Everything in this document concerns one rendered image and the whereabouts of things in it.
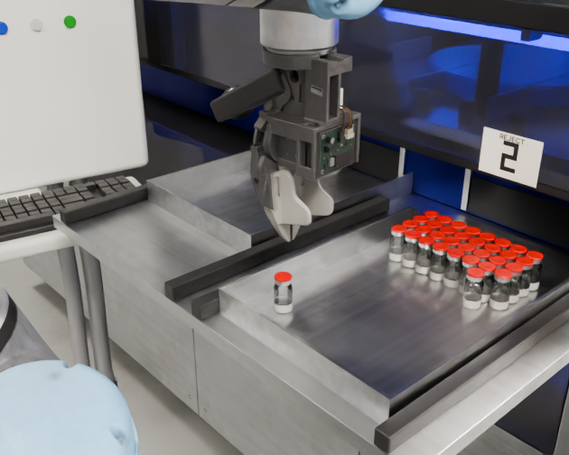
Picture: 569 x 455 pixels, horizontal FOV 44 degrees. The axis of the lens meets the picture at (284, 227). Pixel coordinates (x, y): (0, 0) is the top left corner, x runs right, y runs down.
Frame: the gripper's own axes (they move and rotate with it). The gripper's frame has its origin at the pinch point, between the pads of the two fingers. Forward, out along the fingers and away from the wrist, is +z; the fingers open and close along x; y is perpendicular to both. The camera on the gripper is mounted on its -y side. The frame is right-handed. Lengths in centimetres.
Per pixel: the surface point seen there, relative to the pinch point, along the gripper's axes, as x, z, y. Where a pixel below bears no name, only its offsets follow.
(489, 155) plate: 30.9, -1.9, 7.9
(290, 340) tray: -6.5, 8.5, 6.9
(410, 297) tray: 12.8, 11.2, 9.0
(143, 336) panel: 39, 79, -91
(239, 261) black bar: 2.9, 9.5, -10.6
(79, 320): 17, 58, -82
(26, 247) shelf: -5, 20, -53
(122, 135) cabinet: 25, 12, -68
